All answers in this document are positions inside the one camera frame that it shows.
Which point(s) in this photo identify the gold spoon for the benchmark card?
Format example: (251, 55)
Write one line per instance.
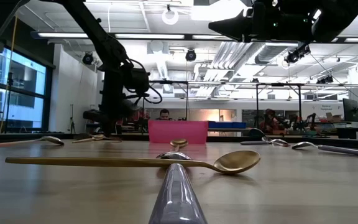
(97, 137)
(179, 142)
(238, 161)

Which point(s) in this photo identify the white round ceiling fixture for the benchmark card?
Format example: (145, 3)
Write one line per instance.
(163, 18)

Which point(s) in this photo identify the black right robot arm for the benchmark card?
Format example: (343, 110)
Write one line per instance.
(337, 18)

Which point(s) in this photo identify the pink plastic bin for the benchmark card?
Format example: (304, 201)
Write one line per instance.
(179, 132)

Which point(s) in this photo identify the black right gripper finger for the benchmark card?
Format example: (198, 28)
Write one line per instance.
(241, 20)
(241, 32)

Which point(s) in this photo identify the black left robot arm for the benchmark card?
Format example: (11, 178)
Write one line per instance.
(98, 34)

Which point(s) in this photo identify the person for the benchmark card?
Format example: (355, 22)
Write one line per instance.
(165, 114)
(269, 121)

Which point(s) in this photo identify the black ceiling spotlight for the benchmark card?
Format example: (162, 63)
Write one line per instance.
(87, 58)
(190, 55)
(295, 55)

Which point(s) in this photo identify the black metal gantry frame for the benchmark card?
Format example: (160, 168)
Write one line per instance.
(186, 99)
(300, 105)

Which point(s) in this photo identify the thin black tripod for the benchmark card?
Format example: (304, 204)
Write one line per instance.
(71, 121)

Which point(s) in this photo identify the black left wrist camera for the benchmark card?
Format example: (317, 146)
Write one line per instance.
(140, 81)

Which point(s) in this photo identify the blue storage crates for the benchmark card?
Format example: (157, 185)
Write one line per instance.
(227, 125)

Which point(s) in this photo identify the black computer monitor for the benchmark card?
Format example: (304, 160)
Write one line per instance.
(350, 109)

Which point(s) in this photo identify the large glass window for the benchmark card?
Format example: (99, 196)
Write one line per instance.
(20, 90)

